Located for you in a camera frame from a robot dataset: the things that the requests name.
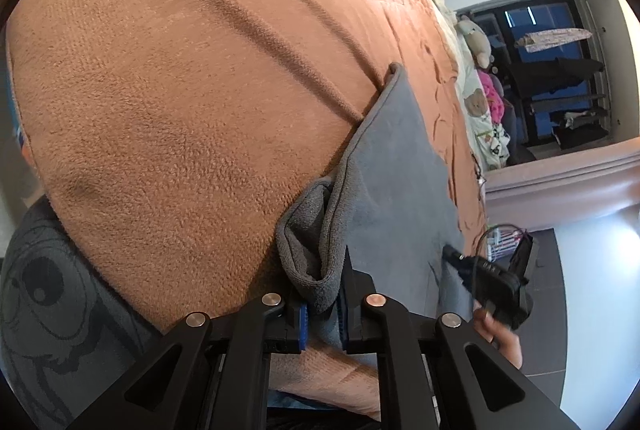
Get pink plush toy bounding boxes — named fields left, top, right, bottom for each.
left=477, top=69, right=506, bottom=121

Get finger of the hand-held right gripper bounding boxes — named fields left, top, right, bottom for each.
left=442, top=245, right=476, bottom=276

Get bear print cream quilt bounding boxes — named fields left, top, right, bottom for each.
left=460, top=60, right=511, bottom=171

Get dark window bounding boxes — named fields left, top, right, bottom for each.
left=457, top=0, right=618, bottom=171

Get thin black cable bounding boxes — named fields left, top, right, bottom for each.
left=472, top=150, right=488, bottom=191

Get red striped bag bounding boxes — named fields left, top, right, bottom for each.
left=487, top=230, right=523, bottom=258

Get grey t-shirt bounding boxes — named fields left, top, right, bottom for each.
left=275, top=63, right=481, bottom=368

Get orange blanket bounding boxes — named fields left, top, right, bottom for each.
left=5, top=0, right=488, bottom=421

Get white cloth with black print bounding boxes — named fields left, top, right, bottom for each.
left=487, top=125, right=512, bottom=167

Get pink curtain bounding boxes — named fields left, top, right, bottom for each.
left=485, top=150, right=640, bottom=231

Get grey printed pants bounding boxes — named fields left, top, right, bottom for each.
left=0, top=200, right=166, bottom=430

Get person's right hand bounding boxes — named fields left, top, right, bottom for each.
left=472, top=303, right=523, bottom=368

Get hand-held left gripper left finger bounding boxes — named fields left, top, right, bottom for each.
left=65, top=293, right=307, bottom=430

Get hanging floral garment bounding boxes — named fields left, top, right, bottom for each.
left=515, top=26, right=591, bottom=54

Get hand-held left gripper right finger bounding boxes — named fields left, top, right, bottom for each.
left=337, top=245, right=583, bottom=430

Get hanging dark coat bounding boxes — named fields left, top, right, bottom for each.
left=502, top=55, right=606, bottom=98

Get beige plush toy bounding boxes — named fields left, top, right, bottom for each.
left=456, top=14, right=493, bottom=67

